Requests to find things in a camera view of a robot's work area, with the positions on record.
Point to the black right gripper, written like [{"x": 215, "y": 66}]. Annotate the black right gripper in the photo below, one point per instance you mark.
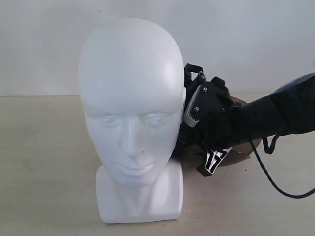
[{"x": 203, "y": 121}]

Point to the black helmet with tinted visor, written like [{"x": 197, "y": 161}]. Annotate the black helmet with tinted visor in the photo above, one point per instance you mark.
[{"x": 238, "y": 153}]

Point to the white mannequin head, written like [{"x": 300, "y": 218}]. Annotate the white mannequin head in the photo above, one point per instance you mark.
[{"x": 131, "y": 83}]

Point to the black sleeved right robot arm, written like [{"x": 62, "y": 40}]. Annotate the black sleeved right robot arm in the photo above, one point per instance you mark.
[{"x": 290, "y": 110}]

